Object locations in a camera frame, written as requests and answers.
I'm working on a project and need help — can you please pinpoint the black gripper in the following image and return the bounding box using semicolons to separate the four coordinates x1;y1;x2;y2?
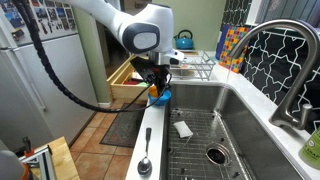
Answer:
129;56;173;97

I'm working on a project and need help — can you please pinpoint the blue plastic bowl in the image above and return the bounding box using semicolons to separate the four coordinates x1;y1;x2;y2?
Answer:
147;89;172;107

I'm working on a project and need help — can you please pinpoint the sink drain strainer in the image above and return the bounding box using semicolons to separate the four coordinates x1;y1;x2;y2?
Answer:
204;143;232;167

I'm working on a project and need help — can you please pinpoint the stainless steel sink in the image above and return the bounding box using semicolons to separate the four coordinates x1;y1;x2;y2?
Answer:
159;82;304;180

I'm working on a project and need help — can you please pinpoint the red cloth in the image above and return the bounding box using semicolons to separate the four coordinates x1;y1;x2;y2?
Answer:
123;78;143;86

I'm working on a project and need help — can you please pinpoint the open wooden drawer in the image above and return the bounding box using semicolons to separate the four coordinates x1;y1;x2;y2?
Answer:
106;54;151;102

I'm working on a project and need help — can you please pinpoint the white sponge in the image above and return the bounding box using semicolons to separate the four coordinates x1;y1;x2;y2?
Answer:
172;120;194;139

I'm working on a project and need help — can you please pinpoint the teal kettle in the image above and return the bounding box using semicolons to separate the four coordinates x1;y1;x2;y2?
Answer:
173;29;195;51

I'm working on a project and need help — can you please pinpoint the patterned dark floor rug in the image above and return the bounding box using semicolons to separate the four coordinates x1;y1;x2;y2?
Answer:
99;102;147;149

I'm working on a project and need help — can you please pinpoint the blue board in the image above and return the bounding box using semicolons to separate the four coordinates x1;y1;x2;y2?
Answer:
214;23;231;61

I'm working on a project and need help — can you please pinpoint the large metal spoon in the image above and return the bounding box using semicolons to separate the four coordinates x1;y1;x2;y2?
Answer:
137;127;153;177

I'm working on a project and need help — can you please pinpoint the colourful mosaic board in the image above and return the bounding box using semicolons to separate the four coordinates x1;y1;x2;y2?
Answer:
218;26;252;74

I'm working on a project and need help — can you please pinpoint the white refrigerator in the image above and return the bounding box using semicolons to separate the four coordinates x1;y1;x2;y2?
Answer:
0;0;99;153

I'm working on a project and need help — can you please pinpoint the light wooden table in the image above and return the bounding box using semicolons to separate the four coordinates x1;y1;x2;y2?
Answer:
19;135;81;180

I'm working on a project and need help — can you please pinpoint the brushed steel faucet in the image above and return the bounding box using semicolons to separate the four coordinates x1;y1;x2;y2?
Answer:
226;18;320;131

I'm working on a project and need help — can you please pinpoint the white framed window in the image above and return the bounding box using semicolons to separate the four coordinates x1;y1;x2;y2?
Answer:
246;0;320;29

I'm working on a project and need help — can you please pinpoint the orange black clamp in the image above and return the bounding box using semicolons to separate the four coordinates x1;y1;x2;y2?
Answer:
21;136;36;158

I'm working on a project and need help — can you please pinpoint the green soap bottle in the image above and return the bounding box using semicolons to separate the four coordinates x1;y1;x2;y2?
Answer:
298;124;320;171

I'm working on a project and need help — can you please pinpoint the metal wire dish rack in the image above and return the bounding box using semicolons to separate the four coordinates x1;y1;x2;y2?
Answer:
168;49;217;82

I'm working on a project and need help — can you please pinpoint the metal wire sink grid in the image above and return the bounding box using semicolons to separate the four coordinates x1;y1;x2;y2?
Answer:
166;108;253;180

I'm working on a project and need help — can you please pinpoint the black corrugated cable conduit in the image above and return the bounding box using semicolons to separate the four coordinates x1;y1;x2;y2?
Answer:
12;0;173;114

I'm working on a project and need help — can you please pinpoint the aluminium extrusion frame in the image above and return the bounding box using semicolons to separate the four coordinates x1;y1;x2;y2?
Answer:
19;144;58;180

